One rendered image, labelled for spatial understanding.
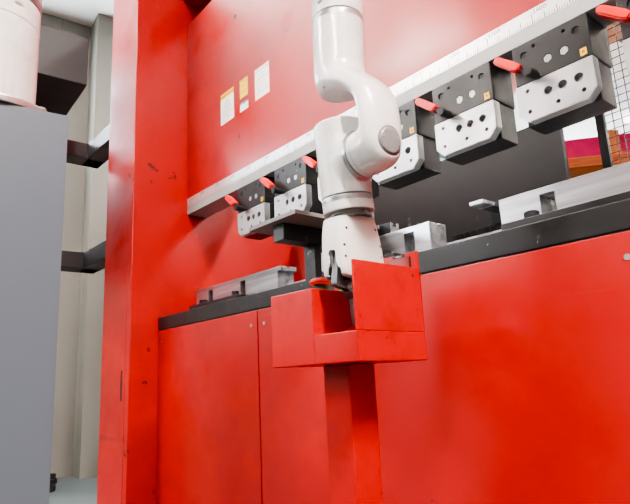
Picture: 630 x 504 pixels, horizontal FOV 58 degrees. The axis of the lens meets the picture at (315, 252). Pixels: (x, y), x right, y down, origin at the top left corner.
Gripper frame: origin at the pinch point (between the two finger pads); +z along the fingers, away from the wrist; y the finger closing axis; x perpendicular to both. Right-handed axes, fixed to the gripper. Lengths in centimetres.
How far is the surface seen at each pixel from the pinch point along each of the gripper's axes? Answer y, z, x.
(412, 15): -40, -70, -9
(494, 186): -92, -38, -24
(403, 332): -3.8, 4.0, 4.9
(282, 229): -15.1, -22.2, -35.0
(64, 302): -101, -54, -422
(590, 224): -23.0, -9.0, 28.3
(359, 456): 2.0, 21.9, -2.1
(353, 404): 2.0, 14.1, -2.1
